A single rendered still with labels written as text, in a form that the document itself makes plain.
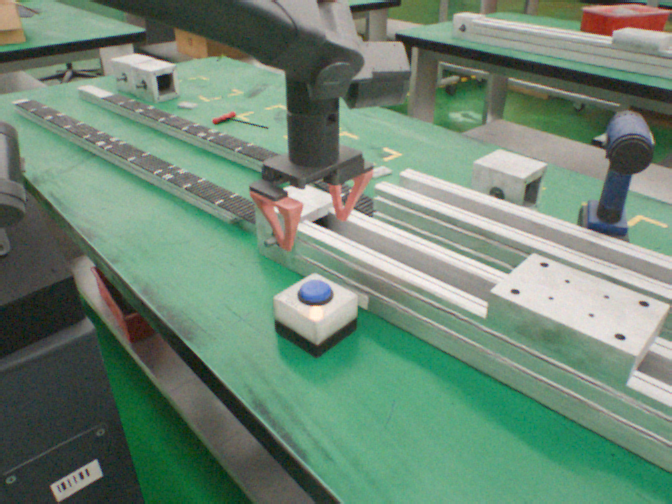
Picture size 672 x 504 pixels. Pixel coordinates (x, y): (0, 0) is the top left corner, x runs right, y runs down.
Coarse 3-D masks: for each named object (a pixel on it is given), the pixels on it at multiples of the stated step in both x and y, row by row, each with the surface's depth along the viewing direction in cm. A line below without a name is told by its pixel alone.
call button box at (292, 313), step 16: (288, 288) 75; (336, 288) 75; (288, 304) 72; (304, 304) 72; (320, 304) 71; (336, 304) 72; (352, 304) 73; (288, 320) 73; (304, 320) 70; (320, 320) 69; (336, 320) 72; (352, 320) 75; (288, 336) 74; (304, 336) 72; (320, 336) 70; (336, 336) 73; (320, 352) 72
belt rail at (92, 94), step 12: (84, 96) 166; (96, 96) 161; (108, 108) 159; (120, 108) 154; (144, 120) 147; (168, 132) 141; (180, 132) 138; (204, 144) 132; (216, 144) 129; (228, 156) 127; (240, 156) 124; (252, 168) 123
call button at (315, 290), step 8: (312, 280) 74; (320, 280) 74; (304, 288) 72; (312, 288) 72; (320, 288) 72; (328, 288) 73; (304, 296) 72; (312, 296) 71; (320, 296) 71; (328, 296) 72
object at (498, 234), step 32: (384, 192) 95; (416, 192) 100; (448, 192) 95; (416, 224) 93; (448, 224) 90; (480, 224) 85; (512, 224) 89; (544, 224) 85; (480, 256) 87; (512, 256) 83; (544, 256) 79; (576, 256) 77; (608, 256) 80; (640, 256) 77; (640, 288) 71
